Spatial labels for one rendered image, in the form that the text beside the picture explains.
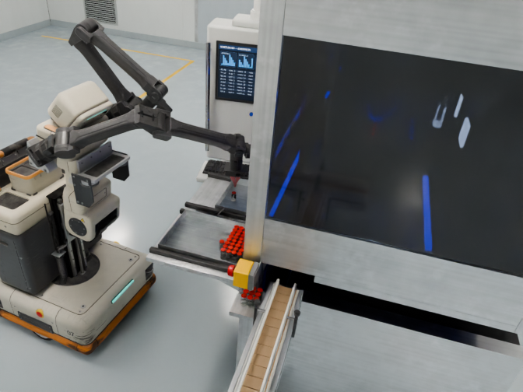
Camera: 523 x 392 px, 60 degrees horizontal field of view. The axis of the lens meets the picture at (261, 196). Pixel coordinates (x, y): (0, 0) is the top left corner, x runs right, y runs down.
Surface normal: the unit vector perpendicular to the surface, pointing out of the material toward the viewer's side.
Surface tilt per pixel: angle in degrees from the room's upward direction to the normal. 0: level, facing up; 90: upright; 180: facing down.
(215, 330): 0
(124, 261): 0
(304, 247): 90
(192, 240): 0
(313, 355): 90
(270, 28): 90
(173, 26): 90
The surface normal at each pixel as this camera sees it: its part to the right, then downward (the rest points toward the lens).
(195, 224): 0.07, -0.83
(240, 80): -0.14, 0.54
